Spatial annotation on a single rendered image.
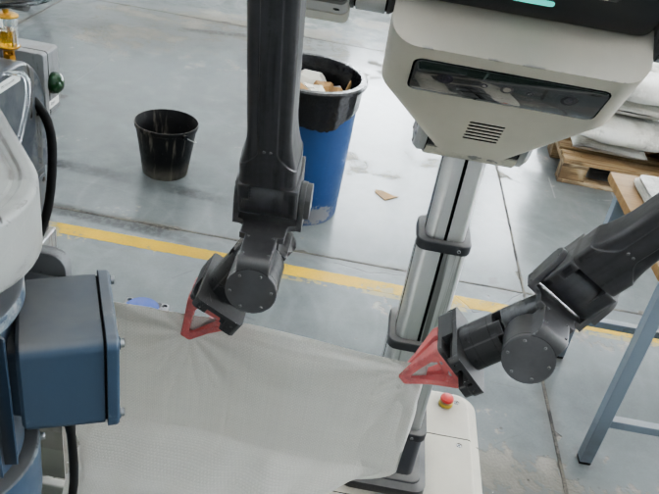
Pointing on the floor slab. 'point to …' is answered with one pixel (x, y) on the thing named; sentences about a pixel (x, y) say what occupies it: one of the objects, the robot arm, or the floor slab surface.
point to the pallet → (572, 166)
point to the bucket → (166, 142)
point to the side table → (625, 193)
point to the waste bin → (328, 130)
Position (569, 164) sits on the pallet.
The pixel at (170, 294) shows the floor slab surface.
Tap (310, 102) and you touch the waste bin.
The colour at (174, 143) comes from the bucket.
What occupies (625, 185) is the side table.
